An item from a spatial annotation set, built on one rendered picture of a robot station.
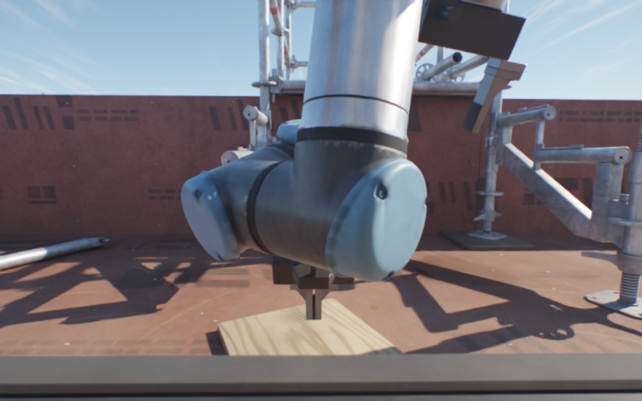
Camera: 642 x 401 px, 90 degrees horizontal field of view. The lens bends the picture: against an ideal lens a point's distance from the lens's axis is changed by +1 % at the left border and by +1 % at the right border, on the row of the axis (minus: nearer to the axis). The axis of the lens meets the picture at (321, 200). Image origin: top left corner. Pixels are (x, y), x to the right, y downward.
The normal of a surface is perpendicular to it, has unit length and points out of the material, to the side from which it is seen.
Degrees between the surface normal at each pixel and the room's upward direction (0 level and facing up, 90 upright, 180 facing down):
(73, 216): 90
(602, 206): 90
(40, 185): 90
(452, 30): 114
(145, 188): 90
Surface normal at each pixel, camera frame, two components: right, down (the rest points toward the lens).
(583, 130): 0.02, 0.13
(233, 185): -0.57, -0.43
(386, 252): 0.74, 0.17
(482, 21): 0.11, 0.51
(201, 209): -0.69, 0.41
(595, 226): -1.00, 0.00
